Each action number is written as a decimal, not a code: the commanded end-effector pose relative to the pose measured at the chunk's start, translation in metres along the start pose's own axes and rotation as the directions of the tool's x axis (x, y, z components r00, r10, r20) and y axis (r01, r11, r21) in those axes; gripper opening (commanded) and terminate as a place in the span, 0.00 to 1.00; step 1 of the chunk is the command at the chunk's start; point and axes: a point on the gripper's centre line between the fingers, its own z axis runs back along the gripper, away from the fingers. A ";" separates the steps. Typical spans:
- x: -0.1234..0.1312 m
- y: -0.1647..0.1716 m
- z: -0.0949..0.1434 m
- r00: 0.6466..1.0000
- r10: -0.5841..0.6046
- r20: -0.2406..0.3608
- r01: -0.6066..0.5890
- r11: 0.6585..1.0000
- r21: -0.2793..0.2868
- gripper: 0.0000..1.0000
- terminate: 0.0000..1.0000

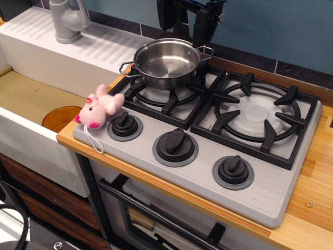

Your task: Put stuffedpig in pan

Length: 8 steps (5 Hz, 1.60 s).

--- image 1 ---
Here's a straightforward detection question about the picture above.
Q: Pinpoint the toy oven door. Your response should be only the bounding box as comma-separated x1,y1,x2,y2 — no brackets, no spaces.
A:
99,179,257,249

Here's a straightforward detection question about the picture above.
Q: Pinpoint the stainless steel pan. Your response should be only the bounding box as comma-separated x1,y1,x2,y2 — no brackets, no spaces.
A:
119,38,214,91

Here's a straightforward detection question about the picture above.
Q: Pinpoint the black left stove knob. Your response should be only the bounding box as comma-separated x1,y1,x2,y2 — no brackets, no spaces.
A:
107,111,143,142

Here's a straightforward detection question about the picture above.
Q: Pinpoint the pink stuffed pig toy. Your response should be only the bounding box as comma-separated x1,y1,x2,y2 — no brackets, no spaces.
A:
74,83,125,154

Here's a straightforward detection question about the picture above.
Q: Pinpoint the white toy sink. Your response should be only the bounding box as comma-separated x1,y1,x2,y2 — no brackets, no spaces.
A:
1,7,149,197

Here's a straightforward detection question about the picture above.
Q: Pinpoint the black cable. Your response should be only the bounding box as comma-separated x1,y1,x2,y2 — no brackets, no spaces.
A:
0,204,32,250

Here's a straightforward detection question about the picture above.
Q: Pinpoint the black right stove knob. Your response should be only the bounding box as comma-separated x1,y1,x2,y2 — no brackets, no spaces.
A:
212,155,254,191

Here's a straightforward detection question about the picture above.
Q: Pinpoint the black stove knob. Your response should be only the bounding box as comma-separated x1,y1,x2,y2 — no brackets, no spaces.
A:
107,111,143,142
212,155,254,191
152,128,199,168

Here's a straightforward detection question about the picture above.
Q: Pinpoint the black right burner grate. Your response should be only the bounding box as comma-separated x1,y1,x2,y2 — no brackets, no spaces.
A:
190,71,322,170

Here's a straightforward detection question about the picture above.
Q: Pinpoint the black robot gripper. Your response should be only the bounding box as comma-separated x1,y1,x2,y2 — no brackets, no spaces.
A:
157,0,227,47

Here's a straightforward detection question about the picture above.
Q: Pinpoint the grey toy stove top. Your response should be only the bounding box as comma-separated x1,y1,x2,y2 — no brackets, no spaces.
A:
72,63,324,229

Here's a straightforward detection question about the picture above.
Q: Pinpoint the black left burner grate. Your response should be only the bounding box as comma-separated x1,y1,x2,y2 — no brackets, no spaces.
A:
109,62,226,130

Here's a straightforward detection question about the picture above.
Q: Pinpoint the grey toy faucet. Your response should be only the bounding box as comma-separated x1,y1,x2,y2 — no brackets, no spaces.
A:
49,0,89,44

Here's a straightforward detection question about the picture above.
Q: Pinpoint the wooden drawer front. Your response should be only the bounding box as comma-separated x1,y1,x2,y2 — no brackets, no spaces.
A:
1,155,108,249

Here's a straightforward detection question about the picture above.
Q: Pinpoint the black oven door handle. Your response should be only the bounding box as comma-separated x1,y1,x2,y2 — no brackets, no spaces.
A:
98,174,225,249

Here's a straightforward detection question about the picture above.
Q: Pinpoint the black middle stove knob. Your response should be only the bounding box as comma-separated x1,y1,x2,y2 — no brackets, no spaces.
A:
152,128,199,168

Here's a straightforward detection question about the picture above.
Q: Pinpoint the black burner grate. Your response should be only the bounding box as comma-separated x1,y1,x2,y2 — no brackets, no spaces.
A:
190,71,322,170
109,62,226,130

